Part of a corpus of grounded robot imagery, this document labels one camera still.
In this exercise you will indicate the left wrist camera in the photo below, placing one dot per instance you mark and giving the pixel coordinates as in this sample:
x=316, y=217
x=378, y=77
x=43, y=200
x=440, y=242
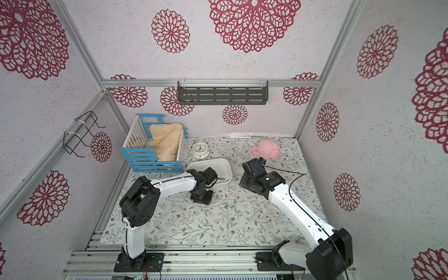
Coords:
x=211, y=177

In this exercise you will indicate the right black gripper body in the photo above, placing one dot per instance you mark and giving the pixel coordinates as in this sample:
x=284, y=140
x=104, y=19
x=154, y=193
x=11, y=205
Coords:
x=249, y=182

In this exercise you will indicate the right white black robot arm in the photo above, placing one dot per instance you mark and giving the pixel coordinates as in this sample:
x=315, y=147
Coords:
x=330, y=251

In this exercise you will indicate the aluminium front rail frame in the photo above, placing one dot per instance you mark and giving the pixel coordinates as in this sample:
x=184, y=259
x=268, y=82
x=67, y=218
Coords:
x=186, y=262

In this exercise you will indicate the cream fluffy cloth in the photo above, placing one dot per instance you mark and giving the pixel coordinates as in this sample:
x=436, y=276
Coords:
x=165, y=141

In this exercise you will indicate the black wire wall rack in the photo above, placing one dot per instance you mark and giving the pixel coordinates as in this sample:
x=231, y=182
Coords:
x=73, y=139

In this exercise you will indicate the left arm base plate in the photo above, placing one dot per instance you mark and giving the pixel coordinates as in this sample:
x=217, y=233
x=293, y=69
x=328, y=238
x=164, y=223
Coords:
x=146, y=262

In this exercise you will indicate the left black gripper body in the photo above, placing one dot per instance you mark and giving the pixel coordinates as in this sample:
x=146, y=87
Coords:
x=203, y=197

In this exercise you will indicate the blue white slatted crate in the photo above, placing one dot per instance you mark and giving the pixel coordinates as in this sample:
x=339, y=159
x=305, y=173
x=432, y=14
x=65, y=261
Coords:
x=142, y=159

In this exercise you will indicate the white round alarm clock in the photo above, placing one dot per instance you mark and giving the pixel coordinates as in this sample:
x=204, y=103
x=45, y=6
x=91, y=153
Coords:
x=199, y=150

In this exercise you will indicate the pink plush toy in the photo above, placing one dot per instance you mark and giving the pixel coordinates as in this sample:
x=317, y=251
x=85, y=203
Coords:
x=267, y=149

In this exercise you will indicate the grey wall shelf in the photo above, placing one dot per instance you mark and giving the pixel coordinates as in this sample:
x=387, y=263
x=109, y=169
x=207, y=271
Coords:
x=205, y=95

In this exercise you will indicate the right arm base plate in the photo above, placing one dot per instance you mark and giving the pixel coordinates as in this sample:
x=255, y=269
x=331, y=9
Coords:
x=268, y=261

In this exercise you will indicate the white plastic storage box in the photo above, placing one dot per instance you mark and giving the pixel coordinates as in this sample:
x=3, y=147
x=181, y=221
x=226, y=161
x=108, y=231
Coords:
x=221, y=166

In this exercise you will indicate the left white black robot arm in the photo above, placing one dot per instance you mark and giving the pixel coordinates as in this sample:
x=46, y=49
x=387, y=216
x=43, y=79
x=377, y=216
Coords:
x=139, y=203

